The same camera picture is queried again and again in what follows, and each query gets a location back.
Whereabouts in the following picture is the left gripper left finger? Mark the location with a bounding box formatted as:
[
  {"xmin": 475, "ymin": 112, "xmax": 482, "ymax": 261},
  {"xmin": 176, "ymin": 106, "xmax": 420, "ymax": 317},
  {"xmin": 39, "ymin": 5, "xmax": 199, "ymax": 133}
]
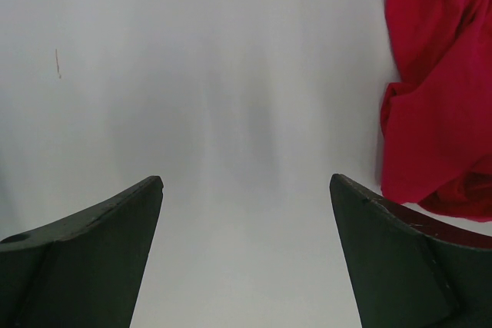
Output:
[{"xmin": 1, "ymin": 176, "xmax": 164, "ymax": 327}]

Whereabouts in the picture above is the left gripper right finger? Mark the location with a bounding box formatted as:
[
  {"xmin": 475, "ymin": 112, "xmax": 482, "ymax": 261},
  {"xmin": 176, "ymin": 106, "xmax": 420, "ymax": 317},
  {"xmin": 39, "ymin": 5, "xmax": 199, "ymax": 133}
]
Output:
[{"xmin": 330, "ymin": 174, "xmax": 491, "ymax": 328}]

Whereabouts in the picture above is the magenta t shirt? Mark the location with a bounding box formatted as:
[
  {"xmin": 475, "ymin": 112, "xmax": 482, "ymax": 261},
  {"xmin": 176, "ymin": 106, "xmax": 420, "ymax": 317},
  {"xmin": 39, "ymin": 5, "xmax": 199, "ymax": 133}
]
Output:
[{"xmin": 381, "ymin": 0, "xmax": 491, "ymax": 222}]

